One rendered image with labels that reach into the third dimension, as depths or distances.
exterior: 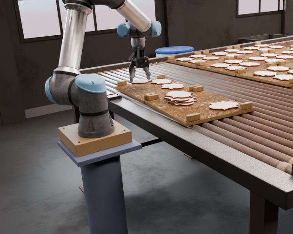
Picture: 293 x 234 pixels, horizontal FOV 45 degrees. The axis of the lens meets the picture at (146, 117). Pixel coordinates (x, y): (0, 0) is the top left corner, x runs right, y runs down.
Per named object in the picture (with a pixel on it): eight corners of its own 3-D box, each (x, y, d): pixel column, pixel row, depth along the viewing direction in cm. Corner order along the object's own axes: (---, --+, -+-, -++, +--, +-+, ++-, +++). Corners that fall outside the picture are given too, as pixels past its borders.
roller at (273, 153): (301, 180, 105) (302, 165, 103) (83, 80, 269) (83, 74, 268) (312, 176, 107) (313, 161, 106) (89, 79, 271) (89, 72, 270)
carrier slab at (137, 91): (143, 103, 179) (143, 100, 179) (115, 88, 215) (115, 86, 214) (202, 92, 193) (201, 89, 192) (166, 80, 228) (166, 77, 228)
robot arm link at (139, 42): (129, 38, 195) (143, 36, 197) (129, 46, 196) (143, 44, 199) (133, 38, 188) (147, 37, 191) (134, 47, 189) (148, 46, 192)
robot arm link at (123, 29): (133, 22, 173) (144, 20, 183) (114, 22, 179) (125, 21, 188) (134, 38, 176) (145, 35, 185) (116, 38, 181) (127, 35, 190)
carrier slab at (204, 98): (185, 126, 143) (185, 123, 142) (145, 103, 179) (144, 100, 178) (255, 110, 155) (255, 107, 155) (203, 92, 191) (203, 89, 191)
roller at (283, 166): (289, 185, 103) (290, 170, 101) (77, 81, 267) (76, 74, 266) (301, 180, 105) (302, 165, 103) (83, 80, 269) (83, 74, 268)
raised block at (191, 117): (188, 122, 143) (187, 116, 142) (185, 121, 144) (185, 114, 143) (200, 119, 145) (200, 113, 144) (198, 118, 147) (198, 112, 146)
